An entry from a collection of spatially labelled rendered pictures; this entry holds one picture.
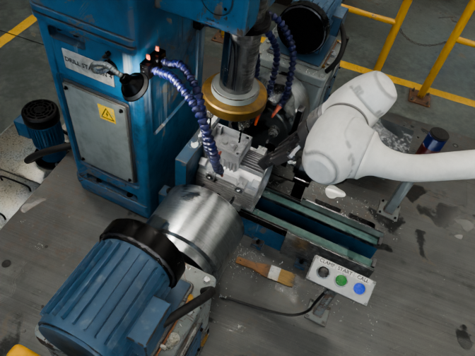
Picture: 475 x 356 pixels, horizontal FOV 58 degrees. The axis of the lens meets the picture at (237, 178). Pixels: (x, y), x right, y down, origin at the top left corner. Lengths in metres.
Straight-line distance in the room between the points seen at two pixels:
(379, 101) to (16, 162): 1.80
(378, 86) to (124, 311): 0.65
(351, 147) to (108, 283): 0.50
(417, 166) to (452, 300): 0.84
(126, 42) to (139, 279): 0.52
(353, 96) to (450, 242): 0.97
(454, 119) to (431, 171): 2.88
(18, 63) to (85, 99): 2.43
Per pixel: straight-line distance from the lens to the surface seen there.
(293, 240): 1.40
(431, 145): 1.47
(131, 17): 0.99
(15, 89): 3.42
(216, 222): 1.11
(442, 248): 1.74
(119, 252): 0.83
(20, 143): 2.40
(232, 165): 1.30
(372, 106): 0.93
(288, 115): 1.44
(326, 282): 1.19
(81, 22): 1.09
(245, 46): 1.05
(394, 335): 1.50
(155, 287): 0.83
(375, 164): 0.86
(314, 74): 1.61
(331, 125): 0.85
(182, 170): 1.26
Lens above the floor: 2.07
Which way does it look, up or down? 50 degrees down
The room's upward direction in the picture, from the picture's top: 10 degrees clockwise
